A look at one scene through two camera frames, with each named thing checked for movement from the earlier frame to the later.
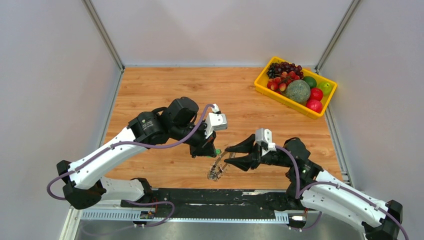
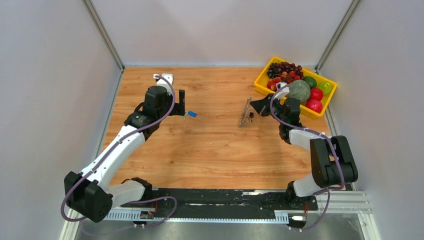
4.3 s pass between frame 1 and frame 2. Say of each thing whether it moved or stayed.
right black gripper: moved
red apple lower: stayed
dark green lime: stayed
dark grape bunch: stayed
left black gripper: moved
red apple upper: stayed
